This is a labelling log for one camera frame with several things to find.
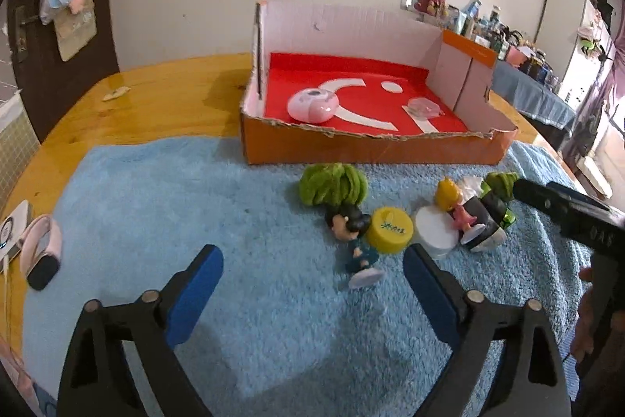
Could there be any blue fluffy towel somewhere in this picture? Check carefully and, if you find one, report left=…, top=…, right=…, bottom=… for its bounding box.
left=22, top=136, right=594, bottom=417

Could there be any white flat device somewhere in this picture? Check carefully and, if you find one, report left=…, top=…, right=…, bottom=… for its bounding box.
left=0, top=200, right=32, bottom=261

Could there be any row of bottles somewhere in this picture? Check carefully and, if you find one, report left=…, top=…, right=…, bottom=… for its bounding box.
left=446, top=0, right=562, bottom=90

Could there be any blonde figurine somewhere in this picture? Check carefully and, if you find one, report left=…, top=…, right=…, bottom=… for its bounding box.
left=434, top=177, right=482, bottom=232

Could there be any person's right hand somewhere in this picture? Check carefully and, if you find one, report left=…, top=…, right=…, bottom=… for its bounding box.
left=571, top=267, right=599, bottom=364

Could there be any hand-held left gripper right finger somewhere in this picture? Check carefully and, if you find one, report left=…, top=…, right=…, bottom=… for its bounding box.
left=403, top=243, right=572, bottom=417

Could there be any purple curtain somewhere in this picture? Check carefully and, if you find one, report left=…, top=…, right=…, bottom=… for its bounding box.
left=561, top=7, right=625, bottom=164

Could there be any table with blue cloth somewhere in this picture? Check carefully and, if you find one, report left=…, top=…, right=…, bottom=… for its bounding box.
left=491, top=60, right=577, bottom=134

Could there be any white box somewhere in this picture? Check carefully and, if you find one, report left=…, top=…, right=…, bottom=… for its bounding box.
left=579, top=158, right=613, bottom=198

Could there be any clear plastic case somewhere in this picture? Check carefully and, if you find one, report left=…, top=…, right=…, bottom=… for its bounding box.
left=407, top=98, right=443, bottom=120

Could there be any green fuzzy toy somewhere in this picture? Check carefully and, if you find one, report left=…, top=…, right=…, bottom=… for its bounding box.
left=481, top=172, right=521, bottom=198
left=298, top=163, right=368, bottom=208

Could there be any white round lid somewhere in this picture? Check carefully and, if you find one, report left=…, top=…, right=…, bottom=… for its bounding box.
left=412, top=205, right=462, bottom=259

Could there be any white refrigerator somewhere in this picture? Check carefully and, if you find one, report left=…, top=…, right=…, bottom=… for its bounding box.
left=534, top=0, right=613, bottom=100

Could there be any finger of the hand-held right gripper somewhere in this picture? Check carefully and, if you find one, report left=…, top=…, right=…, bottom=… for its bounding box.
left=512, top=179, right=563, bottom=223

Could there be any door handle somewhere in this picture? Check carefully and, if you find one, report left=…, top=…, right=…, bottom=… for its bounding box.
left=12, top=7, right=37, bottom=54

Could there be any yellow bottle cap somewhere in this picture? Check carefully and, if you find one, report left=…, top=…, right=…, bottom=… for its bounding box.
left=367, top=207, right=415, bottom=254

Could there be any orange cardboard box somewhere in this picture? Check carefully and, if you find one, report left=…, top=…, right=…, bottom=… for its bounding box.
left=239, top=0, right=519, bottom=166

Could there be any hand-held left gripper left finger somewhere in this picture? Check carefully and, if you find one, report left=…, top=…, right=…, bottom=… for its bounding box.
left=59, top=244, right=224, bottom=417

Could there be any green sushi toy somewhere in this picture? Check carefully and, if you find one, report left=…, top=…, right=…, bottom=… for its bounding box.
left=481, top=190, right=517, bottom=229

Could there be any hanging paper card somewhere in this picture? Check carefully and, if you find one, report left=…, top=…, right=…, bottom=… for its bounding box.
left=54, top=9, right=96, bottom=62

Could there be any pink round device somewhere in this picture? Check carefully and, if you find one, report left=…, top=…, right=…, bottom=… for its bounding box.
left=287, top=88, right=343, bottom=125

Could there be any dark wooden door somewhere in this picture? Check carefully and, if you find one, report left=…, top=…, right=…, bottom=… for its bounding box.
left=0, top=0, right=120, bottom=144

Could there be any dark-haired figurine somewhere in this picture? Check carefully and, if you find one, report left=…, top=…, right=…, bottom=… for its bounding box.
left=326, top=203, right=384, bottom=290

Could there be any pink smartwatch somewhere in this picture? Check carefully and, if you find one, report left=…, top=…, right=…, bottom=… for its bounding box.
left=20, top=214, right=63, bottom=291

